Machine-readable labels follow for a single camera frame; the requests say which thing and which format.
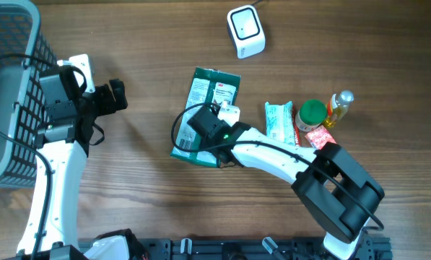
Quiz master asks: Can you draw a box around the right camera black cable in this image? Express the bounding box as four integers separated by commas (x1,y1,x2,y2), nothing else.
170,102,385,232

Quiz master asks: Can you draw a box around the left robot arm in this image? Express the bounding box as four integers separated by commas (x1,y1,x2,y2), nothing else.
17,65,128,259

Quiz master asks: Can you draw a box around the green lid stock jar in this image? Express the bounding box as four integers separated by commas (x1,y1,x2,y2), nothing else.
295,100,327,132

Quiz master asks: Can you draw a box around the grey plastic mesh basket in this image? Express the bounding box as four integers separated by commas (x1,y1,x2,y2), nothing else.
0,0,57,188

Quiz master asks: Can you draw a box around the white barcode scanner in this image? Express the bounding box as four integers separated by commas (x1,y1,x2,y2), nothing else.
227,5,266,59

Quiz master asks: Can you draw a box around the green 3M gloves packet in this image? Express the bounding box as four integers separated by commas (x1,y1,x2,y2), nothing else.
170,67,241,168

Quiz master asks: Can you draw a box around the red Nescafe coffee sachet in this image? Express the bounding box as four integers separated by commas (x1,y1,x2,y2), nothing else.
292,105,301,147

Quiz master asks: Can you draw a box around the camera black cable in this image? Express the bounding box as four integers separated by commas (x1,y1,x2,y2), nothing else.
170,102,385,232
0,53,61,260

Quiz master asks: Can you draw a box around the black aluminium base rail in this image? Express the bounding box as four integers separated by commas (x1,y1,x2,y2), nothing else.
131,234,394,260

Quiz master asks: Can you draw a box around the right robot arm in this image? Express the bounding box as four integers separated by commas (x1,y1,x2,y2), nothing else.
187,107,385,259

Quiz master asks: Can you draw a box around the yellow dish soap bottle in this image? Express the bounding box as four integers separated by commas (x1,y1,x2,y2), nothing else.
323,90,354,128

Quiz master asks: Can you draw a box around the orange white tissue pack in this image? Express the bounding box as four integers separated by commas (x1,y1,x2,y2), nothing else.
305,126,336,150

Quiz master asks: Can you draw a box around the mint green wipes packet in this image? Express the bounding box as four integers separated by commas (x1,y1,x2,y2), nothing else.
265,101,296,146

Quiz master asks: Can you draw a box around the left camera black cable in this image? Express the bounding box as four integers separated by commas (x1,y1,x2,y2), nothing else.
0,53,61,260

